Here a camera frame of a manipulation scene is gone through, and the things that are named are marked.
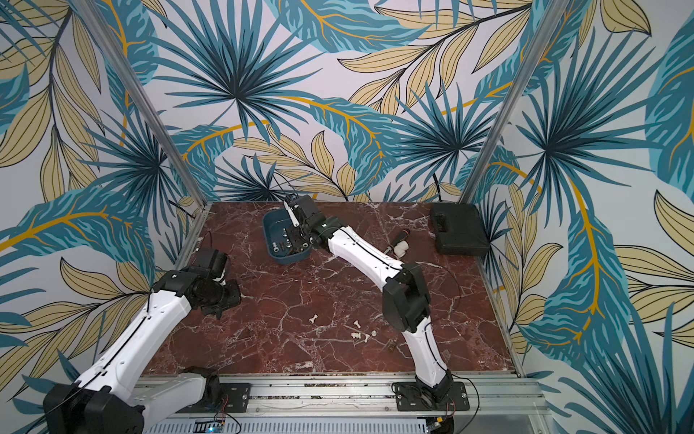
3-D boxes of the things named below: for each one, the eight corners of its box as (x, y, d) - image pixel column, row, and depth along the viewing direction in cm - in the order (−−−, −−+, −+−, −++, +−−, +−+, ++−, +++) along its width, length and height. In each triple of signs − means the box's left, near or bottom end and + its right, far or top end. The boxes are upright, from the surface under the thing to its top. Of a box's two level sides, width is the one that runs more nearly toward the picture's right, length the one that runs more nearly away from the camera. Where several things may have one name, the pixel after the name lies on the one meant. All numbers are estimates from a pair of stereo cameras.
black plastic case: (439, 257, 106) (444, 247, 100) (428, 211, 121) (432, 200, 115) (486, 257, 106) (494, 247, 101) (469, 212, 121) (475, 201, 116)
